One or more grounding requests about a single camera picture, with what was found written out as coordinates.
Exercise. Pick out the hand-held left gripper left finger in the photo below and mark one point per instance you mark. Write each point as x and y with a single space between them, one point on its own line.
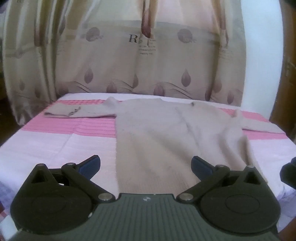
90 166

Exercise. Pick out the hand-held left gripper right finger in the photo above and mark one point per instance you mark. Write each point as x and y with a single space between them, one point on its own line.
201 167

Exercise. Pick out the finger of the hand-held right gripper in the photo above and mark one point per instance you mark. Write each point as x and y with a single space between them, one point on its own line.
289 175

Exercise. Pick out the beige knit sweater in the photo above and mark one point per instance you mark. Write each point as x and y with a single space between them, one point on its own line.
159 141

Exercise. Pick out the pink striped bed sheet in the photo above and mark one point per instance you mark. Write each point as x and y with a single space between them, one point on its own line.
57 139

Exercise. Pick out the brown wooden door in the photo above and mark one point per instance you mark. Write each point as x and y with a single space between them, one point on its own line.
285 81

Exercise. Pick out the beige leaf print curtain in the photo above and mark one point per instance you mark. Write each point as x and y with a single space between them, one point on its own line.
120 53

